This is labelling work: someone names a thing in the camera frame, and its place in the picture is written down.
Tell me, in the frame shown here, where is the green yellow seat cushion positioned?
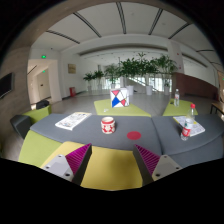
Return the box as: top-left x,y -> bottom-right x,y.
18,131 -> 142,190

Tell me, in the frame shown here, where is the red blue white cube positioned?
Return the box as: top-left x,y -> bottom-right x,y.
110,88 -> 129,108

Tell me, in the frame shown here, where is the red white ceramic mug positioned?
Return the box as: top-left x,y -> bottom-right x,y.
101,116 -> 115,134

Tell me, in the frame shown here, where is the dark grey armchair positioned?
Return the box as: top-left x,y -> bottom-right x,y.
10,100 -> 51,138

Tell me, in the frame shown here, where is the open magazine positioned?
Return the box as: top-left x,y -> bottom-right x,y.
173,116 -> 205,137
55,112 -> 91,131

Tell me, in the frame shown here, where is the open magazine on right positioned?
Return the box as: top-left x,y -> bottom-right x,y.
173,116 -> 205,137

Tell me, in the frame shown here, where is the potted plant right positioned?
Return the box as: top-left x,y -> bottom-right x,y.
154,55 -> 177,95

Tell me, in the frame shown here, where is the framed wall picture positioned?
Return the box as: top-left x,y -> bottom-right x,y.
68,64 -> 76,74

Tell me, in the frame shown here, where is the green right table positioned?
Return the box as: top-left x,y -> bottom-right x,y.
163,98 -> 192,116

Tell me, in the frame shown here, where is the potted plant far left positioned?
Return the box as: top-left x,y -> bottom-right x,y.
83,70 -> 104,92

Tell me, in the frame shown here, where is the potted plant centre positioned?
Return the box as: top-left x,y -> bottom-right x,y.
105,52 -> 157,88

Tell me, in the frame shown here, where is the clear distant water bottle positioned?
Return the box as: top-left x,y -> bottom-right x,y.
174,89 -> 180,107

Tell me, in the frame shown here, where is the green table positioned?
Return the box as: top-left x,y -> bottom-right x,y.
163,98 -> 192,116
94,99 -> 150,117

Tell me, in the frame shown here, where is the black wall television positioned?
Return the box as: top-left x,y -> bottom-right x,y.
0,73 -> 14,99

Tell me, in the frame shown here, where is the red bin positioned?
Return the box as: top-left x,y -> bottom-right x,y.
69,87 -> 76,97

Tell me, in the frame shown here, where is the red round coaster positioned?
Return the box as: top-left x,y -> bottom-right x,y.
127,131 -> 141,140

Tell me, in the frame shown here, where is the red cap water bottle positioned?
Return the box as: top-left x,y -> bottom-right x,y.
181,104 -> 195,141

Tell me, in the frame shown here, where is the open magazine on left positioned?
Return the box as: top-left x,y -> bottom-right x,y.
55,112 -> 91,131

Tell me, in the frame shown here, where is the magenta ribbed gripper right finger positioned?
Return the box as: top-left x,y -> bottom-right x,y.
133,144 -> 182,186

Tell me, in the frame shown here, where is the potted plant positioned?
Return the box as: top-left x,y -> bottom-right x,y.
154,55 -> 177,95
83,70 -> 104,92
105,52 -> 157,88

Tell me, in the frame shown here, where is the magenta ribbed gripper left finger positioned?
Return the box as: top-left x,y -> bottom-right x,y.
43,143 -> 92,185

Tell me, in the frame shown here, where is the green centre table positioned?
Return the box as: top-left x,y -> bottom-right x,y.
94,99 -> 150,117

